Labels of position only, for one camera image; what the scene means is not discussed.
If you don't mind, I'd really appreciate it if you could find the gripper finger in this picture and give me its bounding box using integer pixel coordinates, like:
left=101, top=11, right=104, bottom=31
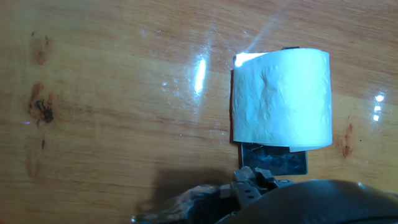
left=130, top=166, right=295, bottom=224

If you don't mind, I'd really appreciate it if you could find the white toilet paper roll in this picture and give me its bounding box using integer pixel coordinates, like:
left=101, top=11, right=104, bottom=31
left=231, top=47, right=333, bottom=153

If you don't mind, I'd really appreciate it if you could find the metal toilet paper holder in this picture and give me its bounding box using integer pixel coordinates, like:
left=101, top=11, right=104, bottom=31
left=238, top=46, right=308, bottom=177

